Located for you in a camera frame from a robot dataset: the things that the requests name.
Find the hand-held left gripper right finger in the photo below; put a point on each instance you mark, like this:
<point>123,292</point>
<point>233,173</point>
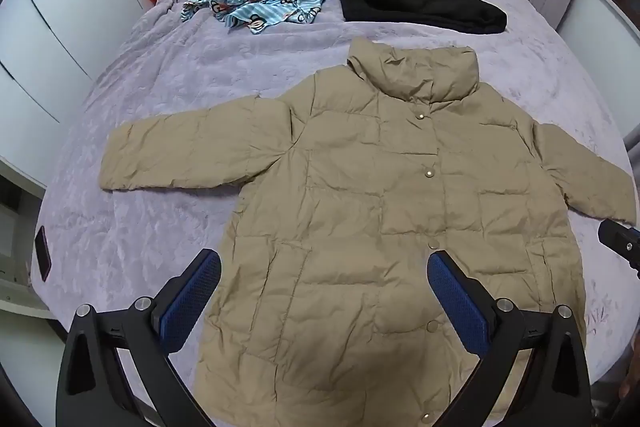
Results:
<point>457,292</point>

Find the white wardrobe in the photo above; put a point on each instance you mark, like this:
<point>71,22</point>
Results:
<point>50,17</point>

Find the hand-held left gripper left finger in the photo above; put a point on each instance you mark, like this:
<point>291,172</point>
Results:
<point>192,289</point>

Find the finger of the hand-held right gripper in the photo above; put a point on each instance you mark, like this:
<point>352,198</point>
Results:
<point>620,239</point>

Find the white bedside cabinet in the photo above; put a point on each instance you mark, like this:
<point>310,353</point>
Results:
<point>20,242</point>

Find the dark smartphone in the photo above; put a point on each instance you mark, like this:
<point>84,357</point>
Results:
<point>43,254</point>

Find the black folded garment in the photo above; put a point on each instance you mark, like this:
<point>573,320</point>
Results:
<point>420,2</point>

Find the khaki puffer jacket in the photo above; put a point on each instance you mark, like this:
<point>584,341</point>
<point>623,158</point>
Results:
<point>350,217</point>

